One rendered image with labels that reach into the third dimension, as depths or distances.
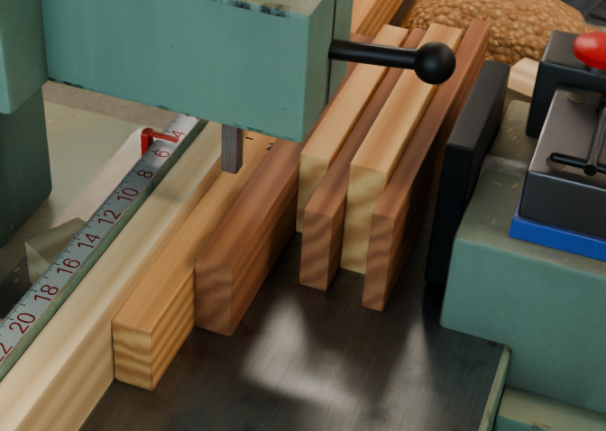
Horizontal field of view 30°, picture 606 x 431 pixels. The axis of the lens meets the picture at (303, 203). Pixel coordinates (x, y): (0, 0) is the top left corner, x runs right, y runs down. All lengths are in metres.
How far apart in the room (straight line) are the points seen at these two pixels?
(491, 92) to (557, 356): 0.14
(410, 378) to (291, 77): 0.16
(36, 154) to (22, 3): 0.26
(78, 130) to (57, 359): 0.42
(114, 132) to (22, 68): 0.35
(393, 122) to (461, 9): 0.23
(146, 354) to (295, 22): 0.17
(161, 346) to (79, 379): 0.05
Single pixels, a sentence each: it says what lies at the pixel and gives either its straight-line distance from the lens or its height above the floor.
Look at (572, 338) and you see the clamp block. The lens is 0.58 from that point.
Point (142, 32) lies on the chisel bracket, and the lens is 0.54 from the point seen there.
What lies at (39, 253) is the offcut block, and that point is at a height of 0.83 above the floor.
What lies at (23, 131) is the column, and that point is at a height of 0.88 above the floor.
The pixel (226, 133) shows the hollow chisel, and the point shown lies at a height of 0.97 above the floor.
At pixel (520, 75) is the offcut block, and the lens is 0.74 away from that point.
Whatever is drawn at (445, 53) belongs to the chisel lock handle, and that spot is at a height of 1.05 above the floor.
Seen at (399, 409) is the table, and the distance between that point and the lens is 0.55.
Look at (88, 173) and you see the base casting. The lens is 0.86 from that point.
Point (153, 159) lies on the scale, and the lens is 0.60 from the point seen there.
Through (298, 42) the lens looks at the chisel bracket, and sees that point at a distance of 0.51.
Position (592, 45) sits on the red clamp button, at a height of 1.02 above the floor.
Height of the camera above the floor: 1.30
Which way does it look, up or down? 38 degrees down
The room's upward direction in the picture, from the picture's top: 4 degrees clockwise
